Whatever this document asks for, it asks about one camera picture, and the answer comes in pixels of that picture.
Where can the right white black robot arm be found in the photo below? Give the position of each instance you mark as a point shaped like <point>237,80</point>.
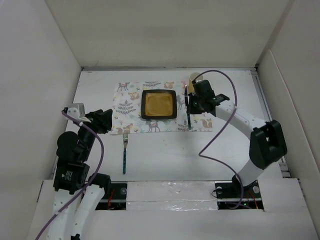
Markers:
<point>266,139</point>

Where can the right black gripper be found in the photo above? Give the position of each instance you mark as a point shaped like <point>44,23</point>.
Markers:
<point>191,109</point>

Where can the knife with blue handle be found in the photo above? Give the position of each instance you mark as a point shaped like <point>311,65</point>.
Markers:
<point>186,101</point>

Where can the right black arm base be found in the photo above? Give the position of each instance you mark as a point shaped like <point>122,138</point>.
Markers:
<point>228,194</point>

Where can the animal print cloth placemat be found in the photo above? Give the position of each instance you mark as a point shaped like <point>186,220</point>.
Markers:
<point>127,113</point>

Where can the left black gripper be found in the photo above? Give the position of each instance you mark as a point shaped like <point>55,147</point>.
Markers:
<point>100,119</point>

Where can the fork with teal handle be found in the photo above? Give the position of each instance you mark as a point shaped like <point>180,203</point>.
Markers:
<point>125,144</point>

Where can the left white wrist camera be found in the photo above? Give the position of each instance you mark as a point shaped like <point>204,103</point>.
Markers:
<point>75,112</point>

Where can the yellow ceramic mug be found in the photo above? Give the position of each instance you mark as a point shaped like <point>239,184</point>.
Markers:
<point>192,76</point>

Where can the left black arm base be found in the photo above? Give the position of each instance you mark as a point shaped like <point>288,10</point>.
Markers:
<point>115,199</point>

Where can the square black yellow plate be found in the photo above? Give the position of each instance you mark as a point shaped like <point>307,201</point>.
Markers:
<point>158,104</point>

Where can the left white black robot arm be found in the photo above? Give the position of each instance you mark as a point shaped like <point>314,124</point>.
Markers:
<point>76,193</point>

